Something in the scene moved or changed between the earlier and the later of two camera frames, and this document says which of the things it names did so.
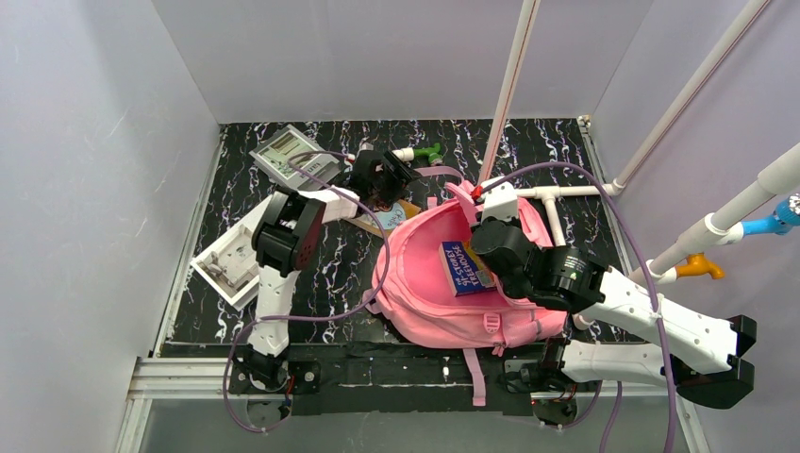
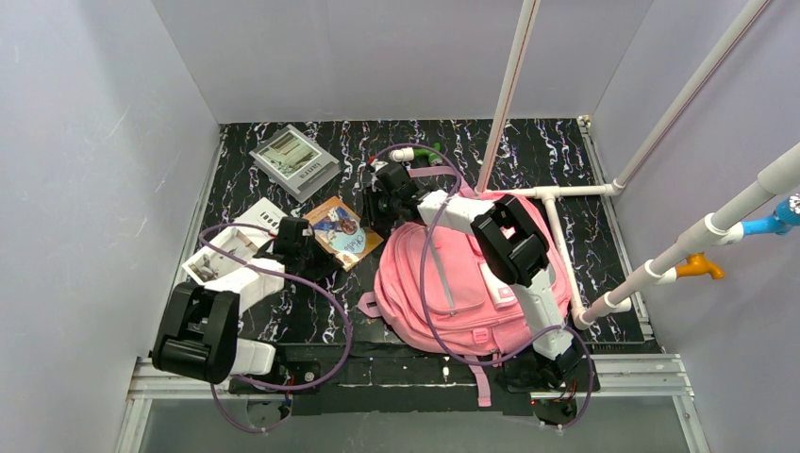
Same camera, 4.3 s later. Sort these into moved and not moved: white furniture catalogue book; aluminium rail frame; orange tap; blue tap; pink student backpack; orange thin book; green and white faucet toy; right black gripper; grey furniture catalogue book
Moved: right black gripper; pink student backpack; orange thin book
Not moved: aluminium rail frame; green and white faucet toy; blue tap; orange tap; white furniture catalogue book; grey furniture catalogue book
